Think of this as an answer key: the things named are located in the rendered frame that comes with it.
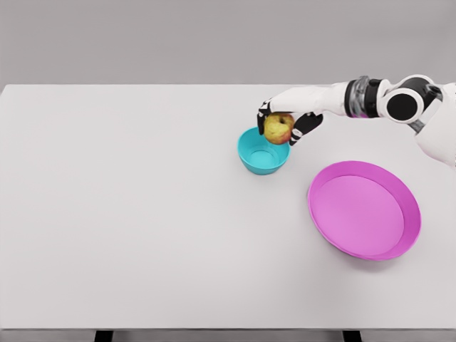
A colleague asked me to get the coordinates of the pink plate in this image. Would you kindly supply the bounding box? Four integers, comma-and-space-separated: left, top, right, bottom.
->
307, 160, 422, 261

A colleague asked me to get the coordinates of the yellow-red apple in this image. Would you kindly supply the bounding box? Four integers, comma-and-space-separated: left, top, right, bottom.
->
263, 111, 296, 145

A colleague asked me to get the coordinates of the blue bowl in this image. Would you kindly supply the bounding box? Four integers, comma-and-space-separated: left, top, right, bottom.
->
237, 127, 291, 176

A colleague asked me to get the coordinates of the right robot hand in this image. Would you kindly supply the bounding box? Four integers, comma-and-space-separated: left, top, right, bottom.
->
256, 86, 326, 147

